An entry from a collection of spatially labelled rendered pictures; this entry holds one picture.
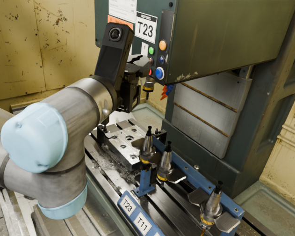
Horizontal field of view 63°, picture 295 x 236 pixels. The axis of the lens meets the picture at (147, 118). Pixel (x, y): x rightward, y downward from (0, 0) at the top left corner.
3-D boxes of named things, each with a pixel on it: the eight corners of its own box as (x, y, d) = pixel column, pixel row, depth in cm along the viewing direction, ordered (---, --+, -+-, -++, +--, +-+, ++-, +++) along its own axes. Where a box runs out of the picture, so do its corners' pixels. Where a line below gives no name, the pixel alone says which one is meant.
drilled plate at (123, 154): (131, 172, 123) (131, 164, 121) (104, 142, 142) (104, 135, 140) (164, 156, 136) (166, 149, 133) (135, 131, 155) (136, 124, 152)
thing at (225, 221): (225, 236, 68) (226, 234, 67) (210, 222, 71) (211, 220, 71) (239, 224, 71) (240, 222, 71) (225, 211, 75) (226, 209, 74)
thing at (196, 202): (196, 208, 75) (197, 207, 74) (184, 197, 78) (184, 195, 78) (211, 198, 79) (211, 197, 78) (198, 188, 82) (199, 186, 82)
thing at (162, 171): (176, 173, 88) (177, 167, 87) (161, 177, 86) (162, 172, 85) (167, 162, 93) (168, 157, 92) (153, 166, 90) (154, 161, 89)
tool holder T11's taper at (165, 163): (174, 166, 88) (176, 152, 84) (163, 170, 86) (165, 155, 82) (167, 159, 91) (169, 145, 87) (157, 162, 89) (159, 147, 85)
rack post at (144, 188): (138, 198, 114) (143, 149, 99) (132, 190, 118) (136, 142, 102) (154, 189, 120) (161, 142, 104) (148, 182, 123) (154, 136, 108)
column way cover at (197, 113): (220, 161, 143) (247, 81, 116) (168, 123, 174) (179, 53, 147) (226, 158, 146) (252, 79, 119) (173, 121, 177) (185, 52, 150)
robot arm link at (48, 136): (3, 168, 31) (-14, 111, 27) (61, 127, 40) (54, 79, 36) (52, 189, 29) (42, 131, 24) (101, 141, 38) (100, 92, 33)
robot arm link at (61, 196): (42, 175, 45) (33, 127, 39) (97, 193, 43) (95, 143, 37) (10, 209, 39) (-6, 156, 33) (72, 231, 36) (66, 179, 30)
